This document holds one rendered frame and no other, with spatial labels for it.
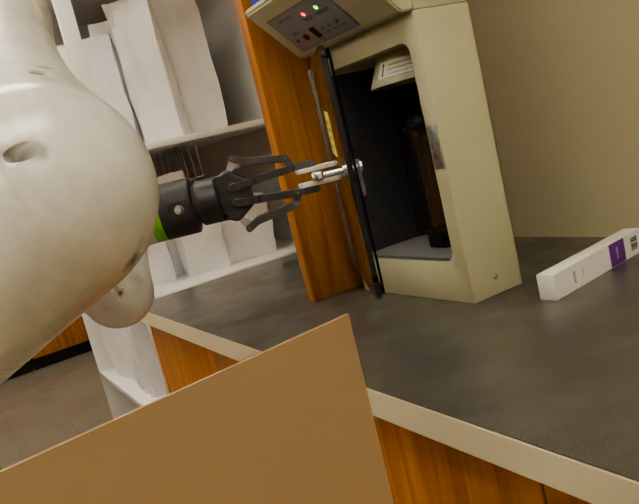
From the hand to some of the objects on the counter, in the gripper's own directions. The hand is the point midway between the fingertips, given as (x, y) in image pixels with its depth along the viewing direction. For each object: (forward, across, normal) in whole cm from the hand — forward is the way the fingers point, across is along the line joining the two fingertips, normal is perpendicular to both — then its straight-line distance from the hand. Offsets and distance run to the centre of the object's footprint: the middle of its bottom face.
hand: (317, 174), depth 113 cm
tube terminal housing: (+24, -26, +13) cm, 37 cm away
